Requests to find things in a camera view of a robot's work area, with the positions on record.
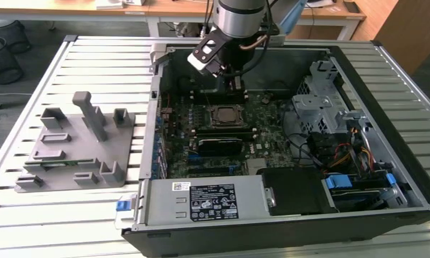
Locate silver CPU chip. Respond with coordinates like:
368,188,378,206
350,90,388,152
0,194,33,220
216,107,238,122

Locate metal socket cover frame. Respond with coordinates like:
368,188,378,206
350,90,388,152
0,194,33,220
209,105,245,127

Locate CPU socket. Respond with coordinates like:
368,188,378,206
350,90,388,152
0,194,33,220
208,104,246,127

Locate black RAM slot bank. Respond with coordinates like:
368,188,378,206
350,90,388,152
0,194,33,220
196,127,254,141
192,90,250,105

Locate green motherboard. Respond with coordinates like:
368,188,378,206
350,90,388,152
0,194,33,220
157,91,298,180

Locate silver metal drive cage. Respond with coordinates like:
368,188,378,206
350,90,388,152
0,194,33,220
292,60,349,135

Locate black graphics card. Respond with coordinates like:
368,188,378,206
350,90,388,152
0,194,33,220
197,137,244,157

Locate white box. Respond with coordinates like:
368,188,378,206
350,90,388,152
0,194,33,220
96,0,125,11

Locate silver chipset heat sink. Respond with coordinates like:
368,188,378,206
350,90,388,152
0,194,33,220
246,158,269,176

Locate black expansion slot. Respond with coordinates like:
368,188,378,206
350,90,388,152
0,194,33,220
188,166,236,175

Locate wooden cabinet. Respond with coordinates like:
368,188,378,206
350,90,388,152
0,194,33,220
350,0,430,76

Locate black plastic shroud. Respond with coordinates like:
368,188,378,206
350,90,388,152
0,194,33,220
256,166,340,217

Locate blue disk carrier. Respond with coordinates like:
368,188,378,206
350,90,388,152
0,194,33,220
324,174,354,191

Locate gray labelled power supply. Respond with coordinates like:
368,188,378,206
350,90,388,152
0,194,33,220
143,176,276,225

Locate gray parts rack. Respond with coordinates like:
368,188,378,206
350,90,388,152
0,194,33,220
13,91,137,194

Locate green RAM stick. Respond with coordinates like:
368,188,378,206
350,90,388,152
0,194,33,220
24,159,96,166

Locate black mesh waste bin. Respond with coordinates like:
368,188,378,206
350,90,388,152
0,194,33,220
0,36,24,85
0,20,33,53

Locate black open PC case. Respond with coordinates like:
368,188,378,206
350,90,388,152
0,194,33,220
115,42,430,258

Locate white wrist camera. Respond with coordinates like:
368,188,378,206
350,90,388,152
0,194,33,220
187,32,225,78

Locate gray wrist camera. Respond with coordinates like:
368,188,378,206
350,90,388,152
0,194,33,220
260,25,286,48

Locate coloured power wire bundle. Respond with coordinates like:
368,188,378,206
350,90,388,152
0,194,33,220
325,127,377,173

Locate wooden desk white frame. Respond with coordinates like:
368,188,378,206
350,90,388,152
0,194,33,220
0,0,368,41

